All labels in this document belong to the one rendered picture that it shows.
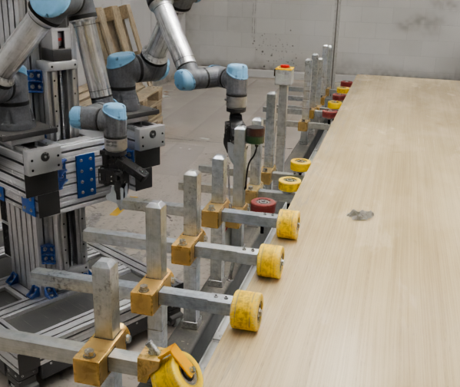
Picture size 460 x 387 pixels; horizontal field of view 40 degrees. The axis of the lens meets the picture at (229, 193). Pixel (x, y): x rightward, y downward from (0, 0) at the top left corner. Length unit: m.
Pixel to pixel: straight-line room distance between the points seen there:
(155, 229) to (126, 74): 1.40
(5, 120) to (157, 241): 1.19
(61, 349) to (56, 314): 1.64
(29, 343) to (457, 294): 0.96
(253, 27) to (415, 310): 8.88
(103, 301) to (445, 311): 0.77
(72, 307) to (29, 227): 0.39
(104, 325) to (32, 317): 1.67
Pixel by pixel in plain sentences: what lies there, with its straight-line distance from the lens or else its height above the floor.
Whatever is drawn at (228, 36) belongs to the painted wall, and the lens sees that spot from 10.28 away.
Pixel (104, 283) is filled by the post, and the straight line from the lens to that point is 1.16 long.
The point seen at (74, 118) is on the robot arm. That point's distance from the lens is 2.17.
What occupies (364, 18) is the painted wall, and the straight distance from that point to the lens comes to 9.98.
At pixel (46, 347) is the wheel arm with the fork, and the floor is 0.96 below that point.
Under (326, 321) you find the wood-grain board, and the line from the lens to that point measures 1.42.
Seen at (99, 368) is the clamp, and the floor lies 0.96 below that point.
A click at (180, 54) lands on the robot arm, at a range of 2.32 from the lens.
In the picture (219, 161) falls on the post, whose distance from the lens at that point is 1.81.
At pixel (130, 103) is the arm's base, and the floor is 1.07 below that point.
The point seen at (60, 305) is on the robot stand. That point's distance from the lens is 2.92.
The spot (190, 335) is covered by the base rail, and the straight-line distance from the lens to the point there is 1.72.
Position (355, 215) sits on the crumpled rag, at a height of 0.91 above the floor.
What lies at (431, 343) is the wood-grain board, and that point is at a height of 0.90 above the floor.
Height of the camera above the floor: 1.61
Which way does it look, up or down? 19 degrees down
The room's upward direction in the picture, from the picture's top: 1 degrees clockwise
